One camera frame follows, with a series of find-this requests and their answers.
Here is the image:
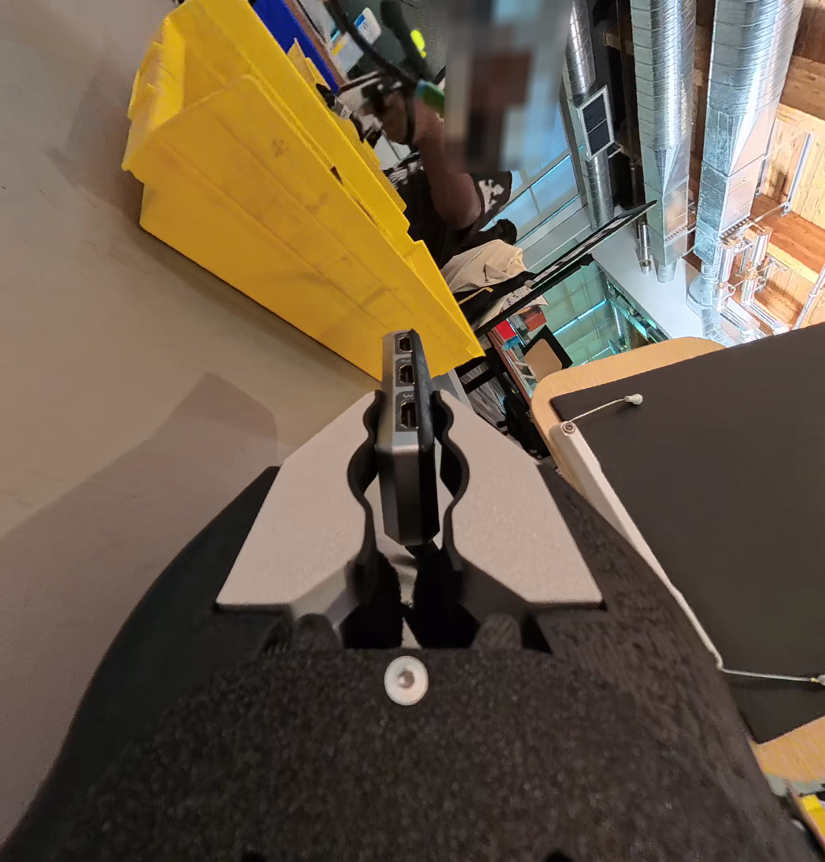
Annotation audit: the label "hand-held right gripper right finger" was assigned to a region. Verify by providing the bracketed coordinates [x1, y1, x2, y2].
[426, 391, 603, 620]

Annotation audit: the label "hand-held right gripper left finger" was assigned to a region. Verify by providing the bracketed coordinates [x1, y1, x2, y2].
[216, 391, 386, 634]

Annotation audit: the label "black adapter hub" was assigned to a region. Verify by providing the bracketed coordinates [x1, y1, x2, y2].
[374, 329, 442, 548]

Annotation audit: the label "black chair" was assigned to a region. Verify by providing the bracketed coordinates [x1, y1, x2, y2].
[453, 330, 556, 463]

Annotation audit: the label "wooden table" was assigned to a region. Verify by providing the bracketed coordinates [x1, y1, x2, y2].
[530, 320, 825, 783]

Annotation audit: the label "black table mat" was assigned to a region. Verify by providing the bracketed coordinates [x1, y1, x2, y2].
[550, 320, 825, 746]

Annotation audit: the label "cream cloth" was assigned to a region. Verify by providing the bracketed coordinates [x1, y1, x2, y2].
[439, 238, 529, 301]

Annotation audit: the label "yellow plastic bin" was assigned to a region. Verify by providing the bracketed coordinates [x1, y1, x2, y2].
[131, 0, 413, 257]
[122, 73, 486, 382]

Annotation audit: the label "metal pipes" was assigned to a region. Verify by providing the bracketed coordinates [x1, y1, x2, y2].
[714, 221, 792, 339]

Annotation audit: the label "small yellow object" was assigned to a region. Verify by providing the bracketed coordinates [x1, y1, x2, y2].
[792, 791, 825, 860]

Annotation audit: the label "small grey vent panel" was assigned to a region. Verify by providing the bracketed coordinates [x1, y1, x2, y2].
[577, 90, 619, 160]

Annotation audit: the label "blue plastic bin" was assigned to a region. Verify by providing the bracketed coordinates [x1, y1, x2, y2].
[251, 0, 341, 92]

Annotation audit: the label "white cord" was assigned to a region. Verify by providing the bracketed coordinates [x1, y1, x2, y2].
[562, 393, 645, 436]
[717, 663, 825, 690]

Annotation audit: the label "silver ventilation duct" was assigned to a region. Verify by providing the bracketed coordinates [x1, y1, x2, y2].
[562, 0, 619, 227]
[687, 0, 805, 348]
[629, 0, 698, 284]

